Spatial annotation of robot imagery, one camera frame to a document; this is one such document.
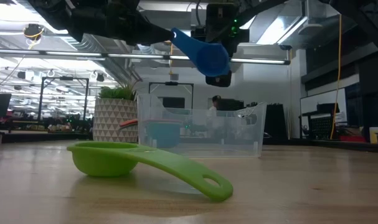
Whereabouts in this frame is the black cabinet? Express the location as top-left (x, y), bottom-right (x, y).
top-left (265, 103), bottom-right (288, 140)

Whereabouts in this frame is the clear plastic basket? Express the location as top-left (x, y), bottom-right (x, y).
top-left (136, 93), bottom-right (268, 159)

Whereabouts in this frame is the long ceiling light bar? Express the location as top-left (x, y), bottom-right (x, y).
top-left (0, 48), bottom-right (291, 65)

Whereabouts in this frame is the black mesh cart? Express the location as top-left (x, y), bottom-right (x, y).
top-left (309, 103), bottom-right (342, 140)

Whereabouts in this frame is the black stand frame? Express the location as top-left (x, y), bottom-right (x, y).
top-left (37, 76), bottom-right (90, 121)
top-left (148, 82), bottom-right (195, 110)

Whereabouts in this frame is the ceiling cable reel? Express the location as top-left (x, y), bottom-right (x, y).
top-left (22, 24), bottom-right (45, 40)

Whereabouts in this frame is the red box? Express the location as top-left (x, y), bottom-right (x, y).
top-left (339, 134), bottom-right (367, 143)

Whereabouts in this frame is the person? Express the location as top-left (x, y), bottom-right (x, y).
top-left (207, 95), bottom-right (222, 121)

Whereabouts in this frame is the yellow white container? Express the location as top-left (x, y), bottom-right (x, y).
top-left (368, 126), bottom-right (378, 144)

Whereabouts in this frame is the blue measuring cup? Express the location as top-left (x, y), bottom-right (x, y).
top-left (169, 27), bottom-right (232, 78)

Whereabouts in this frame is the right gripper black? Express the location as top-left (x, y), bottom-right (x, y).
top-left (191, 2), bottom-right (250, 88)

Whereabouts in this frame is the yellow hanging cable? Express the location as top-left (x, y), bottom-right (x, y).
top-left (329, 14), bottom-right (344, 141)

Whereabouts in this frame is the potted plant white patterned pot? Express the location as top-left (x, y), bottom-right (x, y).
top-left (92, 79), bottom-right (143, 143)

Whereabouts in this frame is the green measuring cup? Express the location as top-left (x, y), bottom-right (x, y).
top-left (66, 141), bottom-right (234, 202)

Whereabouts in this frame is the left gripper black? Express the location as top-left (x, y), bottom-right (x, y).
top-left (69, 6), bottom-right (174, 47)

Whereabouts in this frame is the white board black frame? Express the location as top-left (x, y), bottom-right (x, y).
top-left (300, 88), bottom-right (348, 125)

